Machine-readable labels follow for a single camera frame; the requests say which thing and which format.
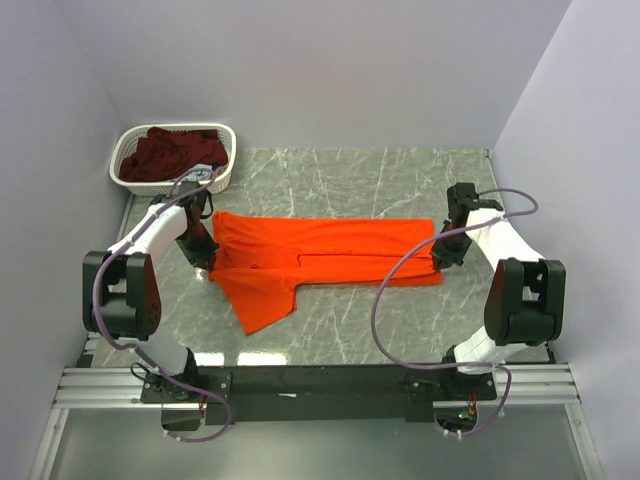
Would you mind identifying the dark red shirt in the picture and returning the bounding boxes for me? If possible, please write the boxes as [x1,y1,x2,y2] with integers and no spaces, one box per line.
[119,127,229,183]

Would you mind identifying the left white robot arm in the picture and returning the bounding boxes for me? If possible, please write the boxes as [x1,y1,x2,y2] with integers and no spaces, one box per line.
[82,180,219,402]

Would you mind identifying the white printed shirt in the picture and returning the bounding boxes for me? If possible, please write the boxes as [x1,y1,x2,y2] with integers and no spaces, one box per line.
[174,164,226,182]

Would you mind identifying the orange polo shirt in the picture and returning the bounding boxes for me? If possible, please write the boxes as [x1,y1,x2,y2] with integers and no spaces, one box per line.
[209,211,442,335]

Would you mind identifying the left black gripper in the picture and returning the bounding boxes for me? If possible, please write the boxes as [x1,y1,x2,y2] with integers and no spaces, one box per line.
[176,224,220,271]

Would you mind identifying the aluminium rail frame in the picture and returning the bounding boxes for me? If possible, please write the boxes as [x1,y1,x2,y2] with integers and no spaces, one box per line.
[30,363,605,479]

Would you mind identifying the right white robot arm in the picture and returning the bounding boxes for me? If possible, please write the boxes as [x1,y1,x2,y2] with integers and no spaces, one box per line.
[431,182,566,399]

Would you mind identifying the white plastic laundry basket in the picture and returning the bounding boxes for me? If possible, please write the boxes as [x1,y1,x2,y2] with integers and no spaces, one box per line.
[110,123,237,196]

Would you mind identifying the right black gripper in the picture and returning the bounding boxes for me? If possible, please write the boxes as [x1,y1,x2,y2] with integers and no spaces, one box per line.
[431,220,473,271]

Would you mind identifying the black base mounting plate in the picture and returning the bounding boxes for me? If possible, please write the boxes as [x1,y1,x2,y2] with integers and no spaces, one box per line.
[139,363,496,427]

